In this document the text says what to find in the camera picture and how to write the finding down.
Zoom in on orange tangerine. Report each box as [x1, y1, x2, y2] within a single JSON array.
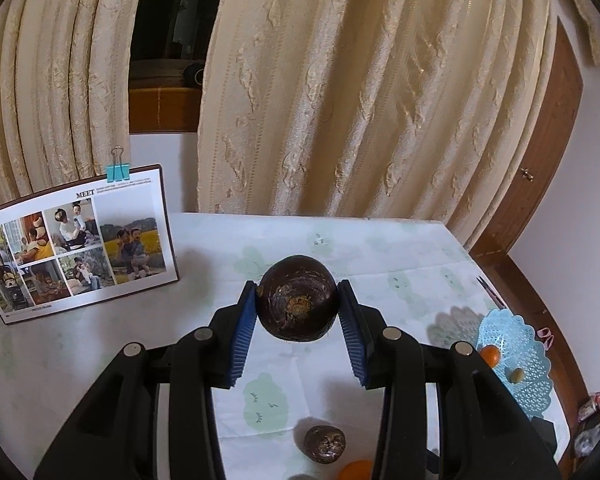
[[479, 344, 502, 368], [336, 460, 373, 480]]

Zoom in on large dark passion fruit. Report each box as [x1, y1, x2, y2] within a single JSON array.
[[256, 255, 339, 342]]

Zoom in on small dark passion fruit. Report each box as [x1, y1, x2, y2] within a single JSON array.
[[302, 425, 347, 465]]

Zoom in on small green-brown fruit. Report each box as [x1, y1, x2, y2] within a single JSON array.
[[508, 367, 524, 384]]

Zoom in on light blue lattice fruit basket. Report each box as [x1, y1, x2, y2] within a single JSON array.
[[477, 309, 554, 418]]

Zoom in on brown wooden door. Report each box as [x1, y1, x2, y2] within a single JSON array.
[[469, 16, 586, 261]]

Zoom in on pink slippers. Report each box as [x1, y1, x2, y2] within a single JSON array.
[[536, 327, 555, 351]]

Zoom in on photo calendar stand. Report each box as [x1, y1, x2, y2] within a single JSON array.
[[0, 165, 178, 325]]

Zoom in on white patterned tablecloth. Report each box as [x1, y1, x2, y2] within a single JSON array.
[[0, 214, 500, 479]]

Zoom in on teal binder clip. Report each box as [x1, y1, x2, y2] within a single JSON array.
[[105, 145, 131, 183]]

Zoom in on metal door knob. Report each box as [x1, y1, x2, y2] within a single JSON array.
[[520, 168, 534, 181]]

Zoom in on beige curtain right panel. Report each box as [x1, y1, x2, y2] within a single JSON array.
[[197, 0, 557, 246]]

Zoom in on beige curtain panel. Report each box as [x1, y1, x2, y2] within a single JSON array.
[[0, 0, 138, 206], [197, 0, 557, 246]]

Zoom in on beige curtain left panel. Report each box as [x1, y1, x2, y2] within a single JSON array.
[[0, 0, 138, 206]]

